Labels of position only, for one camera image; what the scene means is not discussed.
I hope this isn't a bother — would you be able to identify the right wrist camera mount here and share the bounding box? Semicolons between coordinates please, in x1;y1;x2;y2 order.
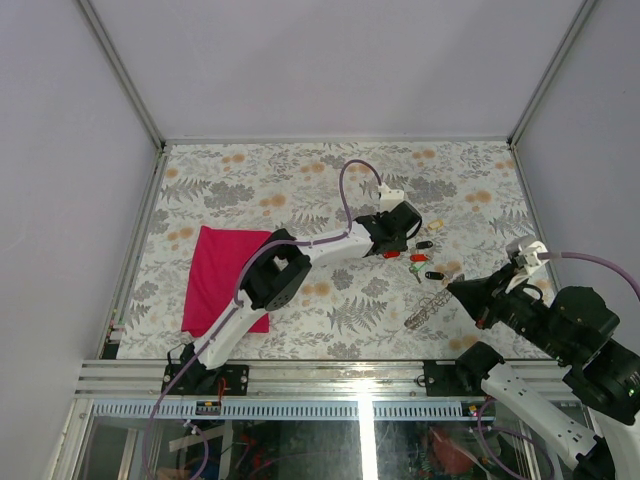
506;236;548;274

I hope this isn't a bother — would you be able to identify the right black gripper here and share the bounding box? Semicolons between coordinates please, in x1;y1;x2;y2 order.
445;259;573;360

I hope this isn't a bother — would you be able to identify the green tag key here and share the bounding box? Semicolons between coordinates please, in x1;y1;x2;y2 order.
409;265;422;284

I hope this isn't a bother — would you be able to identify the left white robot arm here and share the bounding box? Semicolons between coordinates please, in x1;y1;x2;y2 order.
178;201;422;395

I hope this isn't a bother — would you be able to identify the red cloth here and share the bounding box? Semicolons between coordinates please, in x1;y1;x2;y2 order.
181;226;271;338

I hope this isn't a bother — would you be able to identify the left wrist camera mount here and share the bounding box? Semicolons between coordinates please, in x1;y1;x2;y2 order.
378;183;405;212

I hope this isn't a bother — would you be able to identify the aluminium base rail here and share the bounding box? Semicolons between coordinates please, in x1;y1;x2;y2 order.
74;357;591;421

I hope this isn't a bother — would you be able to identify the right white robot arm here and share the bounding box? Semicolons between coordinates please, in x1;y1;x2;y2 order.
447;264;639;479

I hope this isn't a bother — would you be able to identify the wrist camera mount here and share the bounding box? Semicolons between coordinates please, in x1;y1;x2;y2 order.
506;236;548;274
378;183;405;212

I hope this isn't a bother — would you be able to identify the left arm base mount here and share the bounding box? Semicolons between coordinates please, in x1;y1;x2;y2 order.
162;343;250;397

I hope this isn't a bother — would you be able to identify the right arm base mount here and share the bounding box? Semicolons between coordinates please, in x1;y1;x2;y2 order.
415;341;504;397

